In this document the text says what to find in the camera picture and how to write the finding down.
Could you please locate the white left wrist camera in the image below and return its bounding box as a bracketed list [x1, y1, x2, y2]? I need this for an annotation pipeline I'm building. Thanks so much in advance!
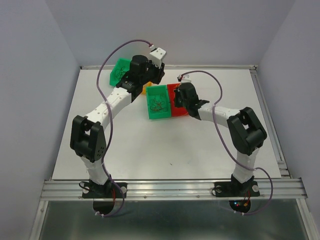
[148, 44, 167, 68]

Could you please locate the green plastic bin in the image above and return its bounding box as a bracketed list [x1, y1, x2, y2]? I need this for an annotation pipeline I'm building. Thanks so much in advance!
[109, 58, 131, 87]
[146, 85, 172, 120]

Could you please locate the aluminium front rail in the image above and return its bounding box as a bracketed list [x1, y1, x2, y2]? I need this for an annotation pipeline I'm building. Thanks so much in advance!
[40, 178, 308, 202]

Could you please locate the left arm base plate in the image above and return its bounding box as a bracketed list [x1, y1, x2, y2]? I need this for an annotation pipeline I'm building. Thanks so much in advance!
[78, 180, 122, 199]

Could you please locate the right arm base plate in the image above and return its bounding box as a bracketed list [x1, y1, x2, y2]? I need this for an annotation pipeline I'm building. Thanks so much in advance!
[213, 181, 261, 198]

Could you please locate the yellow plastic bin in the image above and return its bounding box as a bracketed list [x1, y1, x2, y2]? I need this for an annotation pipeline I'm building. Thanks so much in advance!
[141, 82, 152, 95]

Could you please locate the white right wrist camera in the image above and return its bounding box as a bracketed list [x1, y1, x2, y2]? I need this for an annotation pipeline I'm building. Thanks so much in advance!
[177, 74, 192, 84]

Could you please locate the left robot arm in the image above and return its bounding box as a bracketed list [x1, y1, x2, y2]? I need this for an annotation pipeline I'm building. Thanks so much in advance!
[70, 50, 165, 197]

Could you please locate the brown thin wire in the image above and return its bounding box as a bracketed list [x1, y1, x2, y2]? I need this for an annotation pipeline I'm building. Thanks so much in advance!
[113, 65, 130, 81]

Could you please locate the red plastic bin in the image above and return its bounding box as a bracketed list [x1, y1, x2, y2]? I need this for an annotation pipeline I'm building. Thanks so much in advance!
[166, 83, 189, 117]

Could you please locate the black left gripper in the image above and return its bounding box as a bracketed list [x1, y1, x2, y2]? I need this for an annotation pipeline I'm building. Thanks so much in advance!
[140, 57, 165, 85]

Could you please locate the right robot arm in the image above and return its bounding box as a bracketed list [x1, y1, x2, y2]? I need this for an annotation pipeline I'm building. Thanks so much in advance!
[174, 82, 267, 195]

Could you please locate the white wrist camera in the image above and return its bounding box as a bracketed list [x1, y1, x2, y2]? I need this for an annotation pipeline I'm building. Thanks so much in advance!
[148, 44, 167, 68]
[177, 74, 192, 84]

